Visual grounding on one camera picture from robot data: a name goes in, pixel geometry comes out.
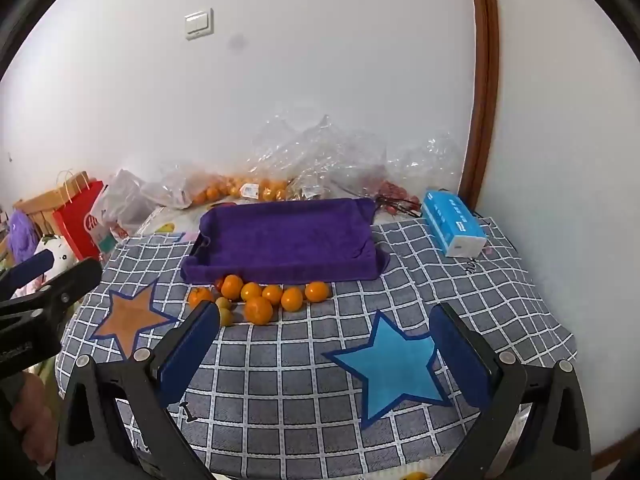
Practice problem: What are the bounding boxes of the clear plastic tan-fruit bag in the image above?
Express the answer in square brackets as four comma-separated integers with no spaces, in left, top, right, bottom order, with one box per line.
[250,115,388,201]

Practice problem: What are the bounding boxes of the fruit-printed mat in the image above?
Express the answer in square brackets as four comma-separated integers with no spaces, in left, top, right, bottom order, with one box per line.
[132,202,236,241]

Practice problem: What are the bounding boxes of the clear plastic mandarin bag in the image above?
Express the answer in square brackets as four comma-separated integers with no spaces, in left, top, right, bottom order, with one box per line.
[192,167,296,206]

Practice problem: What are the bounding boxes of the white plush toy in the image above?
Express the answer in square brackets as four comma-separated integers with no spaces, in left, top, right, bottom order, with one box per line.
[32,235,76,273]

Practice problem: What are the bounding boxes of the large orange mandarin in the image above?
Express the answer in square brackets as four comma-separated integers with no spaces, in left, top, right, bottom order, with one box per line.
[244,296,274,325]

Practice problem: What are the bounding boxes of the white light switch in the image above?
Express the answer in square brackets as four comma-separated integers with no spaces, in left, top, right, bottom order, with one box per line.
[184,8,215,41]

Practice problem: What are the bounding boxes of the person's left hand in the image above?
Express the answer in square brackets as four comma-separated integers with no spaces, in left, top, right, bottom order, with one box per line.
[9,372,57,466]

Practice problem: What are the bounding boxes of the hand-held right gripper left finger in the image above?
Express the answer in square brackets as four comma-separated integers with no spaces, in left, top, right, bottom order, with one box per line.
[55,300,222,480]

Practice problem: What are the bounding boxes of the red paper bag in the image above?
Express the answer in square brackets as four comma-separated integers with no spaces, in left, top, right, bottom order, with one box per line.
[52,180,108,263]

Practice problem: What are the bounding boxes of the wooden baseboard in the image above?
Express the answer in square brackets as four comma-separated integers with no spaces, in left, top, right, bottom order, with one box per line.
[590,440,636,471]

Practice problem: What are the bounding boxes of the blue tissue pack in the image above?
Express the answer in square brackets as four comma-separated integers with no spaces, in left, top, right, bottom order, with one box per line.
[421,190,488,259]

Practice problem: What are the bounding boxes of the white plastic bag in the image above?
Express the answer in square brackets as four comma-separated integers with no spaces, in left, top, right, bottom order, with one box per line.
[92,169,161,241]

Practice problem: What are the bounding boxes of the bunch of red fruits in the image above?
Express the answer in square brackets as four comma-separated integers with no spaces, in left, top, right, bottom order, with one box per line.
[375,177,423,216]

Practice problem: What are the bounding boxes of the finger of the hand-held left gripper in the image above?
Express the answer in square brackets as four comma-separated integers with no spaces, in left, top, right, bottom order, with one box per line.
[0,258,103,318]
[0,249,56,301]

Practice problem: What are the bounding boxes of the purple towel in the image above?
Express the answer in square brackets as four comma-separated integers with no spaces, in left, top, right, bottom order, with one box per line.
[180,197,391,286]

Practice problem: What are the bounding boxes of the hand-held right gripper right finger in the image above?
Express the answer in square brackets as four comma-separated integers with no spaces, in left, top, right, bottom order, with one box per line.
[429,302,593,480]

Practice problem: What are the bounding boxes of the pile of bagged mandarins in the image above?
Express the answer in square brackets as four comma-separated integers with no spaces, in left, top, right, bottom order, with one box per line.
[192,172,291,205]

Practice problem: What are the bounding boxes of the wooden door frame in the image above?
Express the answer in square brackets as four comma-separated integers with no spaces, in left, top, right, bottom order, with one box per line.
[457,0,501,211]

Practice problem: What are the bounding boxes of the clear crumpled plastic bag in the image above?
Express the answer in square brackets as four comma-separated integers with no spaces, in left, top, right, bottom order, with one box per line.
[140,160,211,210]

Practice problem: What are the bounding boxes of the clear plastic red-fruit bag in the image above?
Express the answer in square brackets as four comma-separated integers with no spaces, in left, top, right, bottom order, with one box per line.
[385,132,463,196]

